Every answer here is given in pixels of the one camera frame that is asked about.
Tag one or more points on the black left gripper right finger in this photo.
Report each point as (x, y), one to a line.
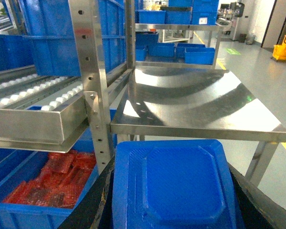
(256, 209)

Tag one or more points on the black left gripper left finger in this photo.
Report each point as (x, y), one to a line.
(95, 209)

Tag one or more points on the blue bin with red parts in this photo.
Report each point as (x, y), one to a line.
(20, 165)

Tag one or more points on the stainless steel roller shelf rack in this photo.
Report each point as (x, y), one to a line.
(50, 113)

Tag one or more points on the red bubble wrap bags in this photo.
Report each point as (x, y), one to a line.
(59, 183)

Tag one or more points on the stainless steel side table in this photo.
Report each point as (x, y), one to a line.
(198, 103)

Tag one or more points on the yellow mop bucket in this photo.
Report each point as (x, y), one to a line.
(279, 52)

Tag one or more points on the large blue crate on rollers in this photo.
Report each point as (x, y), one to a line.
(50, 34)

